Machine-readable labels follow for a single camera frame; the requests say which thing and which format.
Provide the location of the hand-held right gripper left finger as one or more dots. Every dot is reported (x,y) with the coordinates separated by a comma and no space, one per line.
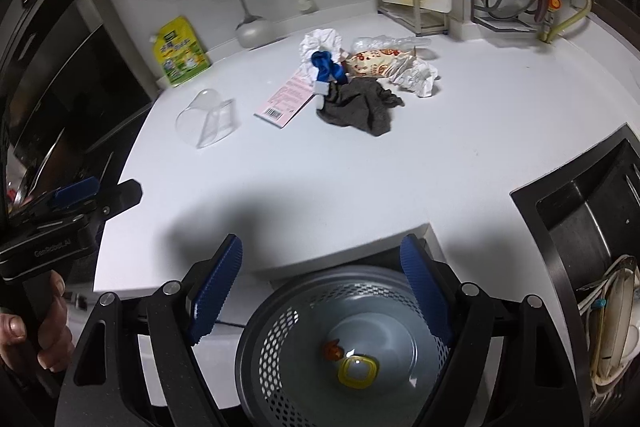
(220,292)

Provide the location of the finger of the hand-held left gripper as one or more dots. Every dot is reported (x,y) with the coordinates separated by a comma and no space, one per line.
(75,193)
(122,197)

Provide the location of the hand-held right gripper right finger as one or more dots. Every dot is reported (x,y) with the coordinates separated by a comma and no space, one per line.
(425,292)

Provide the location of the grey mesh waste bin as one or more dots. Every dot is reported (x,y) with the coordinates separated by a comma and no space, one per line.
(280,357)

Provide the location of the clear plastic cup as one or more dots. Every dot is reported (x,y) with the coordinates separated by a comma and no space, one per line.
(205,122)

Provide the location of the pink paper card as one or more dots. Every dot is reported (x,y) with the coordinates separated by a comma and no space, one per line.
(287,99)

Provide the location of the grey cloth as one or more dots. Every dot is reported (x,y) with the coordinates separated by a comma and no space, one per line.
(357,107)

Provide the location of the person's left hand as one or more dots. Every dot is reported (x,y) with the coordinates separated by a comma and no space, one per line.
(55,332)

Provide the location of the small orange scrap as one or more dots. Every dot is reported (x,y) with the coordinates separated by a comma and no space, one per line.
(332,350)

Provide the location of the black integrated stove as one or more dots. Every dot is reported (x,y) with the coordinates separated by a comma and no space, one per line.
(75,72)

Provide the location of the green yellow refill pouch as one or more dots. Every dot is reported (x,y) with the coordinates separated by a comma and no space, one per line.
(182,57)

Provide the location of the black kitchen sink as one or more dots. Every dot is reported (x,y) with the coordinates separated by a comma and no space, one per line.
(575,217)

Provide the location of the pile of dirty dishes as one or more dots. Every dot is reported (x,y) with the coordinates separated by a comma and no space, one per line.
(615,332)

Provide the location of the red printed snack wrapper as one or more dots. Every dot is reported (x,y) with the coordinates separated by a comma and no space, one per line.
(370,62)

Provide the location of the clear plastic bag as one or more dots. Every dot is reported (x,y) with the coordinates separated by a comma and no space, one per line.
(385,43)

